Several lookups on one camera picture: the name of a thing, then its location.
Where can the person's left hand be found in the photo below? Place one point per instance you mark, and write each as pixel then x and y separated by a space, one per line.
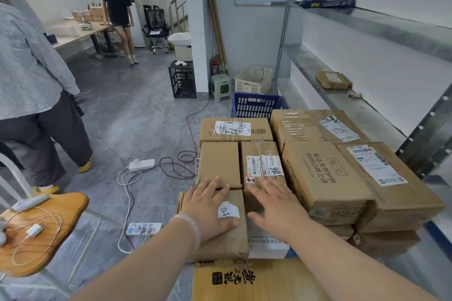
pixel 205 209

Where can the person's right hand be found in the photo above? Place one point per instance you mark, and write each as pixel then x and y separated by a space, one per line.
pixel 286 212

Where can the white router box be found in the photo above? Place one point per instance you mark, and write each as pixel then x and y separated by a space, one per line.
pixel 268 246

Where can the box with Chinese print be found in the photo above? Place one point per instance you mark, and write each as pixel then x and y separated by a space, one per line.
pixel 318 188

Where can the box with torn label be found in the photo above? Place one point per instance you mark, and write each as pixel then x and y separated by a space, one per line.
pixel 234 246

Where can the plain small cardboard box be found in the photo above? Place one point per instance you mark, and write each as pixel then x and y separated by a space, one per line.
pixel 219 159

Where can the large brown box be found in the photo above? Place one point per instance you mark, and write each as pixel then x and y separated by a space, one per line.
pixel 340 231
pixel 385 244

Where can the taped box two labels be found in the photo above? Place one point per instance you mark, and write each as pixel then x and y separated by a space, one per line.
pixel 261 147

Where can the box with scribbled label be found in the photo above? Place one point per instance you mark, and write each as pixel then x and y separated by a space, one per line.
pixel 208 133

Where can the cardboard box with white label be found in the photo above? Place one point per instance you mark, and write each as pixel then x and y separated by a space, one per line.
pixel 406 202

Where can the metal shelving rack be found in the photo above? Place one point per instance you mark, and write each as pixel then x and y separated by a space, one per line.
pixel 388 29

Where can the person's left forearm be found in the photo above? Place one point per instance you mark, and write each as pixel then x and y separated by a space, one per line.
pixel 141 269

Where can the person's right forearm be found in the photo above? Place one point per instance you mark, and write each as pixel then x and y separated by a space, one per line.
pixel 353 265

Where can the white power strip with plugs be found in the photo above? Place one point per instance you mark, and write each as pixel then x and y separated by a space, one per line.
pixel 143 229

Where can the yellow printed cardboard box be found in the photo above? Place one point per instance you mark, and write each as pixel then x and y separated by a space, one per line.
pixel 265 283

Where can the dark blue plastic crate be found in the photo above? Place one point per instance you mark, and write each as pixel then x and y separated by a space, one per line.
pixel 257 96

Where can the yellow shoe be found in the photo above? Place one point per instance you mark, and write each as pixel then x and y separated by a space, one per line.
pixel 47 190
pixel 85 165

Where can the black plastic crate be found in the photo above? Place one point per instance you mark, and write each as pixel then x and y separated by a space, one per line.
pixel 182 82

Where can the green plastic stool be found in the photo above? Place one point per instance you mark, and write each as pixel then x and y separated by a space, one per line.
pixel 220 80

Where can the cream plastic basket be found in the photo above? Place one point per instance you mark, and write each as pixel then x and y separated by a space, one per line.
pixel 247 85

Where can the cardboard scrap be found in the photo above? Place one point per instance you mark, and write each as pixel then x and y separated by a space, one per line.
pixel 355 94

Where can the red fire extinguisher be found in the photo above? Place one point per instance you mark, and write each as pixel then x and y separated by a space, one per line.
pixel 214 66

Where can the white rag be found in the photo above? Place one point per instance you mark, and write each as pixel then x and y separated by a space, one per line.
pixel 180 63

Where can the office chair with castors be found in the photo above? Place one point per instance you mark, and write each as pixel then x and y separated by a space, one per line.
pixel 159 46

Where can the white round chair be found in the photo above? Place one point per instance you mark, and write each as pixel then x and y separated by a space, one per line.
pixel 180 39

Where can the white charger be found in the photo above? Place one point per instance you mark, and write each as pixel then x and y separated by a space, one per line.
pixel 34 231

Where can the white plastic device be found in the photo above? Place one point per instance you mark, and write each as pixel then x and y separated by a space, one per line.
pixel 31 202

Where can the wooden poles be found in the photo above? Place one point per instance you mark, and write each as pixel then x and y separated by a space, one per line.
pixel 215 29

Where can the metal stair railing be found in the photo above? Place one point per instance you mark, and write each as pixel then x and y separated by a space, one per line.
pixel 176 8

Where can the small white adapter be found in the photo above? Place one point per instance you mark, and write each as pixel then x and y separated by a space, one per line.
pixel 3 235

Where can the blue packet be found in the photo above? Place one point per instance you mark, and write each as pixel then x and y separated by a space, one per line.
pixel 328 2

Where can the white headset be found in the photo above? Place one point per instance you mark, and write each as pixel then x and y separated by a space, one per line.
pixel 85 25

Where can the white standing air conditioner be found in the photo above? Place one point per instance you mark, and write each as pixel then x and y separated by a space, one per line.
pixel 136 1

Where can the long wooden work table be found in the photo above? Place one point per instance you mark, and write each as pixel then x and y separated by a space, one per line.
pixel 70 34

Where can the pile of small parcels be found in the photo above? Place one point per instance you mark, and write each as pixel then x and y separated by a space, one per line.
pixel 95 11

